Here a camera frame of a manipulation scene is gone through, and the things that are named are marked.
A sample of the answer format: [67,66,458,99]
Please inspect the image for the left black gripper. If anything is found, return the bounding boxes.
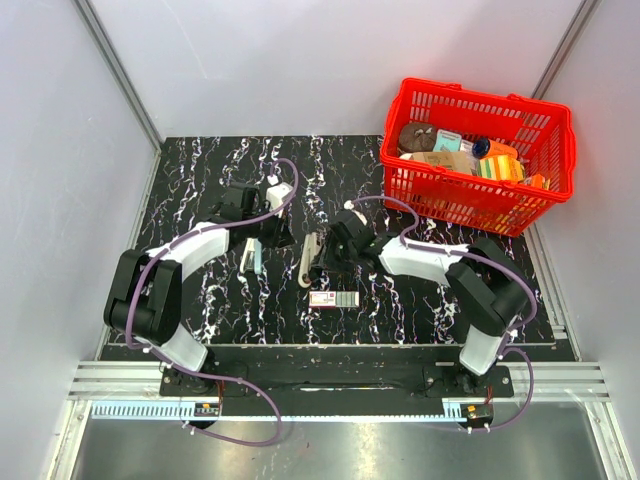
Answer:
[243,203,296,251]

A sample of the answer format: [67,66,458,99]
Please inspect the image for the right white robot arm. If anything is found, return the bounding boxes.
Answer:
[301,210,536,396]

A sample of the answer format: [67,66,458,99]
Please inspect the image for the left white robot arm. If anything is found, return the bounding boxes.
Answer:
[103,182,294,396]

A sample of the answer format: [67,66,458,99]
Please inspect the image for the staple box with staples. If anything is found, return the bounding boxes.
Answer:
[309,291,360,308]

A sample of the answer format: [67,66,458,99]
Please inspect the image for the brown round object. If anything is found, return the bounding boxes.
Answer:
[398,122,438,153]

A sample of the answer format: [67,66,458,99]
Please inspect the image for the cardboard box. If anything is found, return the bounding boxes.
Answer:
[400,151,475,175]

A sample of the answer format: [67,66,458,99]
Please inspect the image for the teal small box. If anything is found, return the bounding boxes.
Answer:
[434,129,462,152]

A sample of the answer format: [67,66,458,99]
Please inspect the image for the orange bottle blue cap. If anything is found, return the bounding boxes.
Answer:
[472,137,519,159]

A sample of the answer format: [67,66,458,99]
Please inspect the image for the yellow green sponge pack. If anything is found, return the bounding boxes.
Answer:
[477,155,525,182]

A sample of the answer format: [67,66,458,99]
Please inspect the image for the orange small package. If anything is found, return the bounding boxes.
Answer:
[520,174,550,190]

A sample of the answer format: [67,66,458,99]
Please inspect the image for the red plastic basket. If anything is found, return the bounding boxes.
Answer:
[380,77,577,237]

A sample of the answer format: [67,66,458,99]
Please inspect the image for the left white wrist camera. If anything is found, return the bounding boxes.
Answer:
[266,174,294,211]

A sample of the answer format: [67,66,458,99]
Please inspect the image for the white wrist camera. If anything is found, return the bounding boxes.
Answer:
[344,201,368,227]
[266,174,294,211]

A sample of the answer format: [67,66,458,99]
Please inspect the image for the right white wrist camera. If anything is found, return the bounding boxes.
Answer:
[344,201,368,227]

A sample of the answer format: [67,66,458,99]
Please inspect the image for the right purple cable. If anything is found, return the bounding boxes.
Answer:
[344,195,539,434]

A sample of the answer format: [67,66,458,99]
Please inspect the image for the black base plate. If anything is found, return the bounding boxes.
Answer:
[159,344,516,416]

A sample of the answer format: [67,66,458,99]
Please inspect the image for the aluminium rail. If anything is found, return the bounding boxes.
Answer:
[68,361,609,423]

